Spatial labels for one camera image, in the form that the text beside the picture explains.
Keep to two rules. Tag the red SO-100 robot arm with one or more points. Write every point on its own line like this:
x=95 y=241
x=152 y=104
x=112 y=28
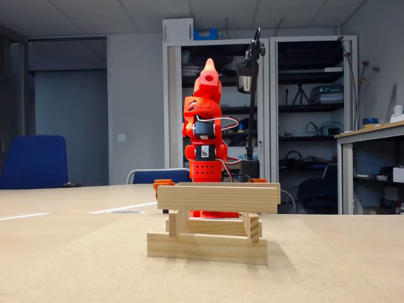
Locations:
x=205 y=172

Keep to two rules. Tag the stack of papers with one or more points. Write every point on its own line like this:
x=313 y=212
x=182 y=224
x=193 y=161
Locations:
x=190 y=71

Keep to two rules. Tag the small blue container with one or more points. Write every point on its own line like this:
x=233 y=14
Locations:
x=240 y=127

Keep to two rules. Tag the grey metal shelf cabinet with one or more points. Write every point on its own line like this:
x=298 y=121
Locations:
x=273 y=142
x=189 y=42

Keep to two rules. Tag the blue plastic box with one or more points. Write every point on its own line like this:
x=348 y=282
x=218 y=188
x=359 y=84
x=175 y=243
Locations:
x=205 y=34

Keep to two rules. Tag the white box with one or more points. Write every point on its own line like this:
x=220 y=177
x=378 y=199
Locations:
x=177 y=30

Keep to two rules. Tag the black gooseneck stand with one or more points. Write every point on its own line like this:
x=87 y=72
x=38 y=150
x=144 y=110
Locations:
x=251 y=170

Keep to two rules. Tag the black flexible mini tripod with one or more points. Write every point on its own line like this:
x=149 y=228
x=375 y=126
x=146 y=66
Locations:
x=301 y=91

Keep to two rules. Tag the stack of books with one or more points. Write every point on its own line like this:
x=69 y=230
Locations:
x=326 y=94

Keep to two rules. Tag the black office chair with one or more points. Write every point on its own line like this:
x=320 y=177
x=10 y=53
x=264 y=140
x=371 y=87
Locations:
x=287 y=206

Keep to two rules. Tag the dark grey office chair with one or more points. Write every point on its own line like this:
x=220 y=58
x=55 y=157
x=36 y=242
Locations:
x=315 y=195

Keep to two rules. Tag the black computer mouse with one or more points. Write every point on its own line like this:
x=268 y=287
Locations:
x=72 y=184

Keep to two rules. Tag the metal coat stand wooden knobs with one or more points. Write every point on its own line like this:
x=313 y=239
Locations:
x=375 y=68

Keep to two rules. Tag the grey desk with wooden top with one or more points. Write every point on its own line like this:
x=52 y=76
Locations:
x=391 y=127

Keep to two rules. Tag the blue office chair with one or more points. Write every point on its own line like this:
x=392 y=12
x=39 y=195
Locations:
x=34 y=161

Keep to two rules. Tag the white roll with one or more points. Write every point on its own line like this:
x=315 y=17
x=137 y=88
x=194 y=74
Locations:
x=398 y=110

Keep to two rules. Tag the small white carton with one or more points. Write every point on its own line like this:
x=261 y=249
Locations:
x=398 y=175

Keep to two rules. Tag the blue chair with grey frame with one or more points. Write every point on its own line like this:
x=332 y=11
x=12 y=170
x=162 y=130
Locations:
x=158 y=177

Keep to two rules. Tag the white light switch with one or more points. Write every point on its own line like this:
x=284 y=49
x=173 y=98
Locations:
x=121 y=137

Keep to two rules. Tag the brown fibreboard base plate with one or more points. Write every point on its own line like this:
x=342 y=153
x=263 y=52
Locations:
x=94 y=277

